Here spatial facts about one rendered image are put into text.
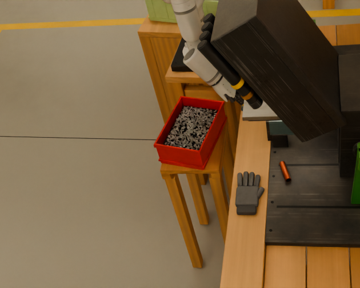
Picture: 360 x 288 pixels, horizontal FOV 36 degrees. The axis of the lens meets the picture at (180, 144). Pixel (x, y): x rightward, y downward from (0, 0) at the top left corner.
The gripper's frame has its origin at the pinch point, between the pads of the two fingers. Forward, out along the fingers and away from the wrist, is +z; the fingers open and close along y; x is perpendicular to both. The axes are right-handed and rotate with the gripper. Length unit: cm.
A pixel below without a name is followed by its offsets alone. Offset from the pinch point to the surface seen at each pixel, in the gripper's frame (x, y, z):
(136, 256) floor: -109, 21, 39
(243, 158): -0.6, 29.2, 5.6
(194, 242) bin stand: -65, 26, 41
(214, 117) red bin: -13.9, 3.3, -1.4
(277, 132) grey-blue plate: 15.4, 23.2, 6.9
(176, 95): -44, -31, -3
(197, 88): -33.8, -32.2, 1.1
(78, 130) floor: -163, -80, 2
